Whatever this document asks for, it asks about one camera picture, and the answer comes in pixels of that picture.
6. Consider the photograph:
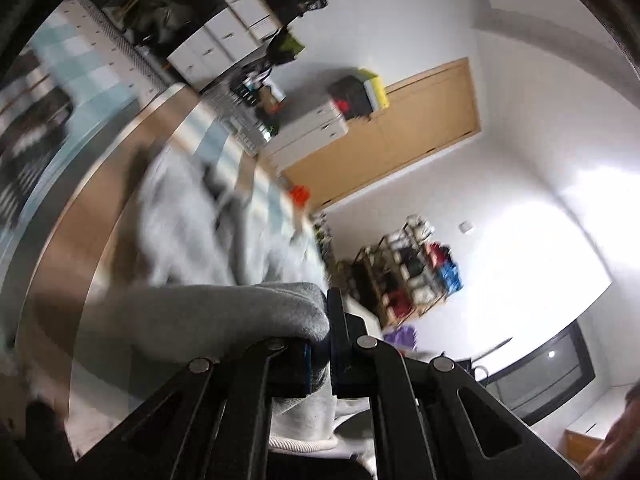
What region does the yellow lid shoe box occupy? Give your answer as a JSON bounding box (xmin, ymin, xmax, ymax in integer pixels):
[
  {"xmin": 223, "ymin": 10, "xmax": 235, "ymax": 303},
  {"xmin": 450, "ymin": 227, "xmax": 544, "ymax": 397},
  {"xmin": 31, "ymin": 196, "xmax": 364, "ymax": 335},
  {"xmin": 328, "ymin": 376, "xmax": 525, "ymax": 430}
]
[{"xmin": 357, "ymin": 67, "xmax": 391, "ymax": 111}]

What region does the purple cloth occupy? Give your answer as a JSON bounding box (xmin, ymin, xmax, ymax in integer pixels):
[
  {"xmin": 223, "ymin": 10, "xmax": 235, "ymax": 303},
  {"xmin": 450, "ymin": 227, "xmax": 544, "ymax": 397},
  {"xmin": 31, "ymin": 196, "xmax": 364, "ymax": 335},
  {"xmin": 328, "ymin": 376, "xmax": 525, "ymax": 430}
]
[{"xmin": 384, "ymin": 325, "xmax": 418, "ymax": 352}]

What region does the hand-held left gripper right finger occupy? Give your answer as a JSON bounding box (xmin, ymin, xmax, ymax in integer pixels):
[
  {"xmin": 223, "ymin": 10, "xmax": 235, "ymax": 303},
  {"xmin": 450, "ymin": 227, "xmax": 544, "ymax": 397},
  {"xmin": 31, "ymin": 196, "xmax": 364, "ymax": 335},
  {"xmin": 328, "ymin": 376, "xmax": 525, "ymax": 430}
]
[{"xmin": 327, "ymin": 288, "xmax": 581, "ymax": 480}]

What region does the striped floor mat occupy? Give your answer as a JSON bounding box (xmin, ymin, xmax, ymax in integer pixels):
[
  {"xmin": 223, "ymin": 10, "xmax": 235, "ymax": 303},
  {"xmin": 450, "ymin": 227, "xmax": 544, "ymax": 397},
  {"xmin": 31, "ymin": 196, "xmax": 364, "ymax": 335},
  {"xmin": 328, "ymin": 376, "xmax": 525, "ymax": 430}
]
[{"xmin": 75, "ymin": 0, "xmax": 173, "ymax": 88}]

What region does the checked bed sheet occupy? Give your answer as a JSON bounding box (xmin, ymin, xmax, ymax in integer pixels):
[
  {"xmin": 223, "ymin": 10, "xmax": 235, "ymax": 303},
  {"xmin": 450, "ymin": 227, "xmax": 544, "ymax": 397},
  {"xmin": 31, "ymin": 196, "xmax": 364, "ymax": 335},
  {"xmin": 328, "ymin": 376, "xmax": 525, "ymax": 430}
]
[{"xmin": 0, "ymin": 10, "xmax": 326, "ymax": 461}]

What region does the pile of shoes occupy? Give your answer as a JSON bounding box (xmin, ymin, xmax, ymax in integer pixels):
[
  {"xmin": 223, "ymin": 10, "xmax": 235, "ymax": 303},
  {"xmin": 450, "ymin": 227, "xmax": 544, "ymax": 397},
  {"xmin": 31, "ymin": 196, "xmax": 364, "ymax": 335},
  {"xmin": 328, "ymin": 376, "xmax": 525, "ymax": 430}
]
[{"xmin": 312, "ymin": 210, "xmax": 341, "ymax": 266}]

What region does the black wrapped bouquet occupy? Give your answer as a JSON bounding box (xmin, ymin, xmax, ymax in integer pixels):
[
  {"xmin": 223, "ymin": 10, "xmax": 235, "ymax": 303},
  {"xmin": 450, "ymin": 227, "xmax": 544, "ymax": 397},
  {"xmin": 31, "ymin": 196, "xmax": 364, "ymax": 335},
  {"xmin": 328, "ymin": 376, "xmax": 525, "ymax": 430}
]
[{"xmin": 266, "ymin": 27, "xmax": 306, "ymax": 66}]

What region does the black printed box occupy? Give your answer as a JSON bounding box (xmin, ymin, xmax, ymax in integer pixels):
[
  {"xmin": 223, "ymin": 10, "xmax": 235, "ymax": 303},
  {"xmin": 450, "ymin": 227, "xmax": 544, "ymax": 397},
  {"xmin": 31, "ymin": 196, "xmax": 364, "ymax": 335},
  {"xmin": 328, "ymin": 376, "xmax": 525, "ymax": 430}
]
[{"xmin": 272, "ymin": 0, "xmax": 328, "ymax": 26}]

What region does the plaid shirt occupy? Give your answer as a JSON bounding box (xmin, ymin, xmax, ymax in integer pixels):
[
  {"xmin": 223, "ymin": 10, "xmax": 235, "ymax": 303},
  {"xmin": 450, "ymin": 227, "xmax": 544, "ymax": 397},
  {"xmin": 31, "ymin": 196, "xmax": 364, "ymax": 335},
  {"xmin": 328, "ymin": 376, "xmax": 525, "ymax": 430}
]
[{"xmin": 0, "ymin": 52, "xmax": 76, "ymax": 221}]

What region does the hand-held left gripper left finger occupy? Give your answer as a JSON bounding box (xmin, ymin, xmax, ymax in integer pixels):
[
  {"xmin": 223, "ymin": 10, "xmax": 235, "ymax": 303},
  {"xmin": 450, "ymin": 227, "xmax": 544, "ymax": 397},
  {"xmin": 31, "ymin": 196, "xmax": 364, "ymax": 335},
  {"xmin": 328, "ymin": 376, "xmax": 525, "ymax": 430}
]
[{"xmin": 75, "ymin": 339, "xmax": 313, "ymax": 480}]

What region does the silver suitcase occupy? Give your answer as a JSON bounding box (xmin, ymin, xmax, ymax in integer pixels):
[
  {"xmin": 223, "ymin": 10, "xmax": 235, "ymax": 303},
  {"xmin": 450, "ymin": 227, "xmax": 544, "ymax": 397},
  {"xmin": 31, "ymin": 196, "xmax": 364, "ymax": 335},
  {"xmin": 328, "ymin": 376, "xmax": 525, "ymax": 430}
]
[{"xmin": 220, "ymin": 105, "xmax": 268, "ymax": 153}]

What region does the metal rod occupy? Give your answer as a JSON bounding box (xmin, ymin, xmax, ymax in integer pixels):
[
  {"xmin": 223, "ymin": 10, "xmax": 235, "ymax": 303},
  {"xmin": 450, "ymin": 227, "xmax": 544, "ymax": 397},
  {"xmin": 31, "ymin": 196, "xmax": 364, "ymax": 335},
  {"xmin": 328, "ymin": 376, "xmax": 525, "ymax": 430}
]
[{"xmin": 472, "ymin": 337, "xmax": 514, "ymax": 362}]

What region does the white desk with drawers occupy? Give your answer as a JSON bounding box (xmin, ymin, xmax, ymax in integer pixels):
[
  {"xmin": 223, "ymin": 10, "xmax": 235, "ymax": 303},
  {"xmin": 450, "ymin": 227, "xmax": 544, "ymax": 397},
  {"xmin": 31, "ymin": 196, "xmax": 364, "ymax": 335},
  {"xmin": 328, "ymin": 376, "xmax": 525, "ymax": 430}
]
[{"xmin": 167, "ymin": 0, "xmax": 283, "ymax": 92}]

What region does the wooden shoe rack with shoes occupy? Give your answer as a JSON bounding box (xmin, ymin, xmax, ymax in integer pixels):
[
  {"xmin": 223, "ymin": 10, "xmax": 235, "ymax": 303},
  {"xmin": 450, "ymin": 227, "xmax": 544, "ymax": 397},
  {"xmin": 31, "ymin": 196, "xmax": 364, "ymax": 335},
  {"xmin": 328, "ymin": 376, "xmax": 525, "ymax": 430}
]
[{"xmin": 357, "ymin": 215, "xmax": 463, "ymax": 321}]

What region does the black shoe box red logo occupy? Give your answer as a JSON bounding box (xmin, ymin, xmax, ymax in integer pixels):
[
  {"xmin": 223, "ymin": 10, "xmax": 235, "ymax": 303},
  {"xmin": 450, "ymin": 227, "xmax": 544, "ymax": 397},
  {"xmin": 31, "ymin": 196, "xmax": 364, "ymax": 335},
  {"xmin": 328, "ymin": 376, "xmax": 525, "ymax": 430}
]
[{"xmin": 327, "ymin": 76, "xmax": 375, "ymax": 121}]

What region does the grey printed hoodie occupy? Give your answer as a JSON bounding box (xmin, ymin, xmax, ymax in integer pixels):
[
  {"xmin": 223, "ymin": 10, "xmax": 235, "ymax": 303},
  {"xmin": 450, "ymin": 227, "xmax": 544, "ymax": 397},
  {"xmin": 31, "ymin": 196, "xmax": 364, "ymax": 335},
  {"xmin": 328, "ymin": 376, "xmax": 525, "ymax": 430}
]
[{"xmin": 120, "ymin": 152, "xmax": 381, "ymax": 461}]

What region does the wooden cabinet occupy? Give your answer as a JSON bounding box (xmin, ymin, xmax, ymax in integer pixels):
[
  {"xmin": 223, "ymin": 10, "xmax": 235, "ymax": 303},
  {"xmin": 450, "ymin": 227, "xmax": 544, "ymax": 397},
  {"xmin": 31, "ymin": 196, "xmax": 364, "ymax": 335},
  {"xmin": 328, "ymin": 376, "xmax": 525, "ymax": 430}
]
[{"xmin": 565, "ymin": 427, "xmax": 608, "ymax": 466}]

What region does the white tall cabinet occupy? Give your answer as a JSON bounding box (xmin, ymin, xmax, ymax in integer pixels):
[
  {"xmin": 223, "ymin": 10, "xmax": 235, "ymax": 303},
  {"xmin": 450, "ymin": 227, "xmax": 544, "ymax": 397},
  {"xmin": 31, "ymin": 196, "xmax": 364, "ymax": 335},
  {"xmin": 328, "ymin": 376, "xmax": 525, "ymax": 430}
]
[{"xmin": 262, "ymin": 97, "xmax": 351, "ymax": 171}]

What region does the black bag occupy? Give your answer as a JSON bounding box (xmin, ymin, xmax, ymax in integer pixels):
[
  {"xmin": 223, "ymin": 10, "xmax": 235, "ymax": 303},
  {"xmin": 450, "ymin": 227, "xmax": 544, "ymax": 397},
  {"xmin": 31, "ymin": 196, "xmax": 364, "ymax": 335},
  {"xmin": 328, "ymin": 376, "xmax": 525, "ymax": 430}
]
[{"xmin": 122, "ymin": 0, "xmax": 228, "ymax": 56}]

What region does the wooden door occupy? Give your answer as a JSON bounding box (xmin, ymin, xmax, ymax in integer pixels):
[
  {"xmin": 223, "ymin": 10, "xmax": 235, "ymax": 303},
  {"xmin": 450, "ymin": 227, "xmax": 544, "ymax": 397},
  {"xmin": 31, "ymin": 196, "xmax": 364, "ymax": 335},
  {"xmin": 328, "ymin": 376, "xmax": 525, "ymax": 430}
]
[{"xmin": 280, "ymin": 57, "xmax": 482, "ymax": 211}]

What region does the brown cardboard box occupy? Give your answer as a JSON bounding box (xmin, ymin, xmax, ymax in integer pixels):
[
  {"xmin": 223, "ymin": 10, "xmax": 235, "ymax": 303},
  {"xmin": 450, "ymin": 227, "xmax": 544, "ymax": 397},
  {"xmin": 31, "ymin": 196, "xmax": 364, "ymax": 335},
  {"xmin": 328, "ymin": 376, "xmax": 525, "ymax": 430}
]
[{"xmin": 255, "ymin": 85, "xmax": 286, "ymax": 116}]

